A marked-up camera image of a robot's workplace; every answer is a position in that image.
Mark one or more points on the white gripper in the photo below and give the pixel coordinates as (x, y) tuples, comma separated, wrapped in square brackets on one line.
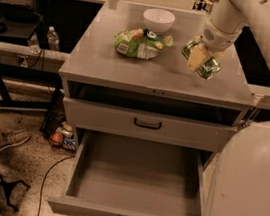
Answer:
[(218, 39)]

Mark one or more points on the green soda can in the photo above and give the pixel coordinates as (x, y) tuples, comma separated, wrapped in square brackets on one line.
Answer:
[(208, 68)]

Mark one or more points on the grey drawer cabinet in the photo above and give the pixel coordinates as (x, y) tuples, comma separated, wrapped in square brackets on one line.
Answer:
[(96, 72)]

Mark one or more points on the closed grey upper drawer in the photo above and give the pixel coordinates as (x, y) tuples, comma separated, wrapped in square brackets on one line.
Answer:
[(147, 125)]

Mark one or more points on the open grey lower drawer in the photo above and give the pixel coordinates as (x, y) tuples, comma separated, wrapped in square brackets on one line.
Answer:
[(122, 176)]

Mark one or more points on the silver can on floor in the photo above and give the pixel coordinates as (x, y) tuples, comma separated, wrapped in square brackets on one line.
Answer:
[(66, 133)]

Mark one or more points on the white bowl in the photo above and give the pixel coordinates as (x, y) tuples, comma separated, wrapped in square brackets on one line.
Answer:
[(158, 20)]

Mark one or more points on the green chip bag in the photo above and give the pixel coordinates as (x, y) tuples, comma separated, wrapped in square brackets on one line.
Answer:
[(141, 43)]

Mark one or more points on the clear water bottle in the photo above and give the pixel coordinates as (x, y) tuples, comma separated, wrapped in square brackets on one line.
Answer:
[(33, 44), (53, 39)]

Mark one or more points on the blue packet on floor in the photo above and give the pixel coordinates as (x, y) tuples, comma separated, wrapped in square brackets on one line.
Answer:
[(69, 144)]

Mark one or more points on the red apple on floor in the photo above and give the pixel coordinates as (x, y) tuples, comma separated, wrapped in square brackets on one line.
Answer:
[(57, 139)]

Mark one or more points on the black side table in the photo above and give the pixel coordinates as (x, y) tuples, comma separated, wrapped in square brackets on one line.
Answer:
[(18, 63)]

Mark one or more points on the grey sneaker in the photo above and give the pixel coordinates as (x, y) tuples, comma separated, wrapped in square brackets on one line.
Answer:
[(12, 138)]

